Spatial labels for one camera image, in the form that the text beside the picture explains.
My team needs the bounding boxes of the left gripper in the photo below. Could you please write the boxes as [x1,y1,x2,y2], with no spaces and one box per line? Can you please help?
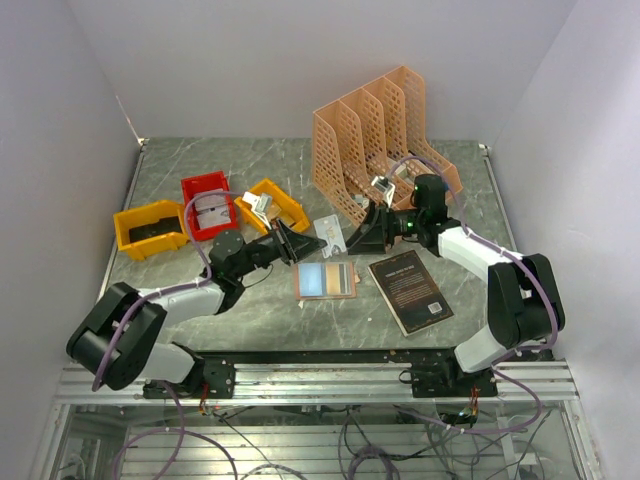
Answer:
[233,216,326,278]

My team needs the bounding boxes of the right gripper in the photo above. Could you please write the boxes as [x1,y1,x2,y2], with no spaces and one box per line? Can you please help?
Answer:
[345,200,424,255]

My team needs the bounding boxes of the yellow bin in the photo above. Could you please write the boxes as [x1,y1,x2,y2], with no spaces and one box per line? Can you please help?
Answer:
[113,200,189,261]
[234,178,310,234]

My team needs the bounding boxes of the silver VIP credit card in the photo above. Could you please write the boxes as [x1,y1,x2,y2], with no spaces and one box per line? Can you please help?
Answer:
[313,214,347,259]

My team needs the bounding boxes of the gold credit card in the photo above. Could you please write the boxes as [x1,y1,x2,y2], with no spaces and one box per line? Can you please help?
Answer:
[325,263,353,296]

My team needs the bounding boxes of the red plastic bin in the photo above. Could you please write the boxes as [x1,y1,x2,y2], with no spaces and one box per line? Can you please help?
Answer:
[181,171,239,242]

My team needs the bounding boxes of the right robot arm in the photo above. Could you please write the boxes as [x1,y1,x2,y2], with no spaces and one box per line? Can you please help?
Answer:
[346,174,564,396]

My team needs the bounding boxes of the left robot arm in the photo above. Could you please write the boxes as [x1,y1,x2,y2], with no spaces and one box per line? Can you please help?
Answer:
[66,221,327,397]

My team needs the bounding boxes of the beige cards in yellow bin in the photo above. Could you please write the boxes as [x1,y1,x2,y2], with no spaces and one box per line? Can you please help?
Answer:
[267,201,296,227]

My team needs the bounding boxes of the silver cards in red bin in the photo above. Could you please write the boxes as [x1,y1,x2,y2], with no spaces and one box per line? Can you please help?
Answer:
[193,192,233,230]

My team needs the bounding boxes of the black book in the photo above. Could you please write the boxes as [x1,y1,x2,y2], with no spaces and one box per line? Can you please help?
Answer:
[368,250,454,337]

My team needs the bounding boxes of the orange plastic file organizer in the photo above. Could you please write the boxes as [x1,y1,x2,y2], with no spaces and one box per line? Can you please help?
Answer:
[312,66,463,225]

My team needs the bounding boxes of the black item in yellow bin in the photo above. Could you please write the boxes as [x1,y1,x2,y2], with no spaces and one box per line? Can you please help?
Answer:
[129,216,182,243]

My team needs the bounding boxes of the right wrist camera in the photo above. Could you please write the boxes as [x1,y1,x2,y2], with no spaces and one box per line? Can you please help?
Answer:
[371,176,396,208]

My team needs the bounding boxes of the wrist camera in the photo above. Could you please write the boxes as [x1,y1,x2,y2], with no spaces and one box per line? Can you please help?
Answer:
[242,191,272,226]
[371,176,396,208]

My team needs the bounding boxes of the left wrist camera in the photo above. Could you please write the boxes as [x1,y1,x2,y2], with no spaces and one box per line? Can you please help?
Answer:
[242,191,272,226]

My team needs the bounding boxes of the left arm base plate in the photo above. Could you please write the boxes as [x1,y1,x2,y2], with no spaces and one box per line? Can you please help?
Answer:
[142,358,236,400]

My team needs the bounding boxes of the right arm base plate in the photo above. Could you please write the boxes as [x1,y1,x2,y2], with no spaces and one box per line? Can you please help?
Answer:
[398,360,498,398]

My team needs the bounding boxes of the aluminium mounting rail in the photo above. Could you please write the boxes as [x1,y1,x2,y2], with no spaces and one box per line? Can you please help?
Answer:
[54,361,579,406]

